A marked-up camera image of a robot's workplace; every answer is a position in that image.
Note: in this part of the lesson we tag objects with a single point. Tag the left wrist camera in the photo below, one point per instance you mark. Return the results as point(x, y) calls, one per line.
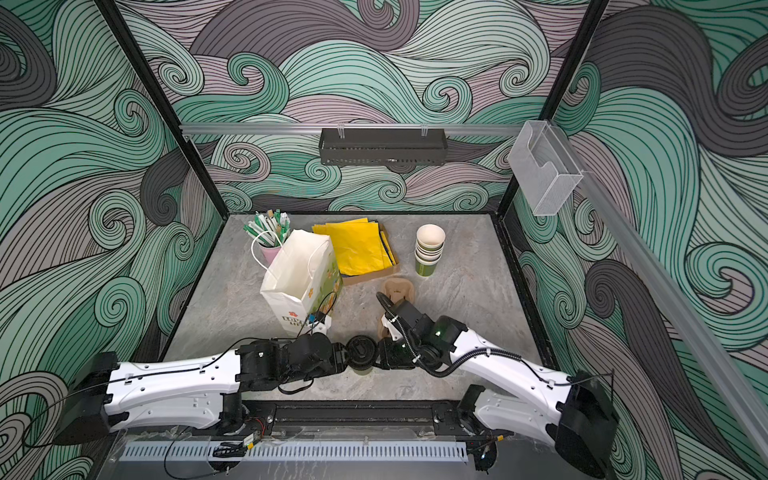
point(319, 322)

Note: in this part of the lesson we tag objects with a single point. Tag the stack of green paper cups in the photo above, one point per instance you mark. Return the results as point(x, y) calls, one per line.
point(430, 241)

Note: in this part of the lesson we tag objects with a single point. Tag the white slotted cable duct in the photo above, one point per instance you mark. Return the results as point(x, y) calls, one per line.
point(376, 451)

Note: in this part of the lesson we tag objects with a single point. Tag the yellow napkin stack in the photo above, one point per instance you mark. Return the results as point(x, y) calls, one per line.
point(358, 246)

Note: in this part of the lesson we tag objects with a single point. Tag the pink cup of stirrers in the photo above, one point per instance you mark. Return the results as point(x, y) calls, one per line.
point(269, 231)

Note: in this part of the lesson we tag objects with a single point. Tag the clear acrylic wall holder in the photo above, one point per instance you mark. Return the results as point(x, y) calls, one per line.
point(545, 166)

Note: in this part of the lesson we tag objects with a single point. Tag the brown pulp cup carrier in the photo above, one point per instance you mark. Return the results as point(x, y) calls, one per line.
point(398, 288)

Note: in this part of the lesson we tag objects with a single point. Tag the black wall-mounted tray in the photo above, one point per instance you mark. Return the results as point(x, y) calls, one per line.
point(341, 146)

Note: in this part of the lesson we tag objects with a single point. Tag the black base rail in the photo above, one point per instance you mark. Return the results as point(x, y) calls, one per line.
point(354, 414)

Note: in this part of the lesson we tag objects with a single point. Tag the black coffee lid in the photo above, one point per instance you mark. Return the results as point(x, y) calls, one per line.
point(361, 351)

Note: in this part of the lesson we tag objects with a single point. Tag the white paper takeout bag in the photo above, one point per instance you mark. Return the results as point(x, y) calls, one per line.
point(303, 278)

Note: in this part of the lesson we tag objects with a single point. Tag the brown cardboard napkin tray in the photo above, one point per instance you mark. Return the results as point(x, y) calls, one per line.
point(395, 268)

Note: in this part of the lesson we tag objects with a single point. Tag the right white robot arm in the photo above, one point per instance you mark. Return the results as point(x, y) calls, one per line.
point(574, 414)

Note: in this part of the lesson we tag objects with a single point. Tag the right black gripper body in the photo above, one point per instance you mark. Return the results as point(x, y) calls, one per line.
point(400, 354)

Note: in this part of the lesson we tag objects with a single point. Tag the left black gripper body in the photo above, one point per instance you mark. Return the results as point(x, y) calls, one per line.
point(334, 365)

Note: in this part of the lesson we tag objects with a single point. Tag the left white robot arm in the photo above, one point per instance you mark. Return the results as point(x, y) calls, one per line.
point(109, 395)

